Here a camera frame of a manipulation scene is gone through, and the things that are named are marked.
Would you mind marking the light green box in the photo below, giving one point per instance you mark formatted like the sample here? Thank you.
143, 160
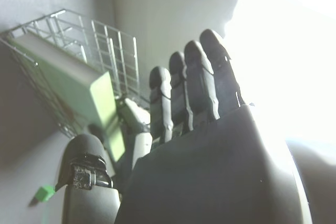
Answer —
65, 77

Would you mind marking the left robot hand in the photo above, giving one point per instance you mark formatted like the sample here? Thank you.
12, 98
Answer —
210, 169

